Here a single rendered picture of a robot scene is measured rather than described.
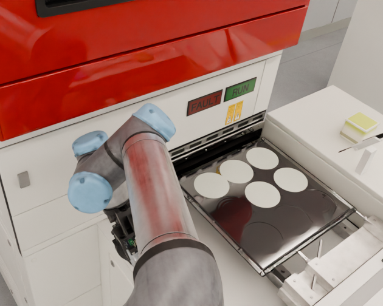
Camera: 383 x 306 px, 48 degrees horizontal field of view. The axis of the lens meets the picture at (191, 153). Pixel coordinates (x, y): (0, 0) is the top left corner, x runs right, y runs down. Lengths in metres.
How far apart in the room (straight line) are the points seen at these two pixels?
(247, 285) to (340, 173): 0.42
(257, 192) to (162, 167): 0.63
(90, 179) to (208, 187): 0.52
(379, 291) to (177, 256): 0.66
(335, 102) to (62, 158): 0.95
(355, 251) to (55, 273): 0.80
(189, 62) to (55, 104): 0.31
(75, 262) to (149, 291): 0.85
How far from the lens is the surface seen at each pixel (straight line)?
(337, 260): 1.17
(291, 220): 1.18
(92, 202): 0.76
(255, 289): 1.12
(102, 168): 0.75
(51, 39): 0.77
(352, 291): 1.02
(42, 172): 0.99
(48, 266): 1.24
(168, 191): 0.57
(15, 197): 1.01
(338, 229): 1.29
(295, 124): 1.39
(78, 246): 1.23
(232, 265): 1.15
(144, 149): 0.65
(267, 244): 1.10
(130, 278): 1.15
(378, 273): 1.09
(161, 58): 0.91
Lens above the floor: 1.75
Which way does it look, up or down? 41 degrees down
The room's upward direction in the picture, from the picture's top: 8 degrees clockwise
